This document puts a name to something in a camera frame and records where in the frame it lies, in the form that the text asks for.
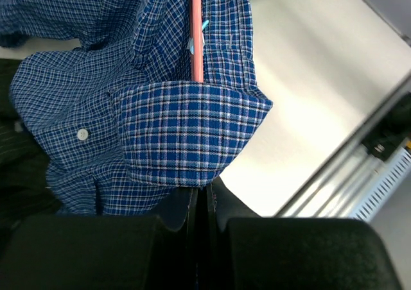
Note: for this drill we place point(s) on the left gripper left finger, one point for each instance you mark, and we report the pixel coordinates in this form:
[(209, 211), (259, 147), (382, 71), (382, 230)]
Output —
[(152, 251)]

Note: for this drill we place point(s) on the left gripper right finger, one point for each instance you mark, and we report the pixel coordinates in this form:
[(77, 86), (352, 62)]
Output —
[(246, 251)]

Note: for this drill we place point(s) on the blue checked shirt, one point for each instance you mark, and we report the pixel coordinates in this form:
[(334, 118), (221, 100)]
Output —
[(120, 117)]

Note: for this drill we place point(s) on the pink hanger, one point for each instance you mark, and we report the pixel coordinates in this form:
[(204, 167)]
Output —
[(196, 34)]

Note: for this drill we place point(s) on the black pinstriped shirt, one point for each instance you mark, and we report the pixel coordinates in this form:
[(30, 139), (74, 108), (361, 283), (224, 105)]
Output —
[(23, 162)]

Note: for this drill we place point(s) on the aluminium mounting rail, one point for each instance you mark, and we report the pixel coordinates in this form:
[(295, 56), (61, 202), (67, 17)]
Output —
[(335, 189)]

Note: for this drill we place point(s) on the white slotted cable duct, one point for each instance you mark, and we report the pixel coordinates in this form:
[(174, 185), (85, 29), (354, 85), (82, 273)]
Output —
[(384, 186)]

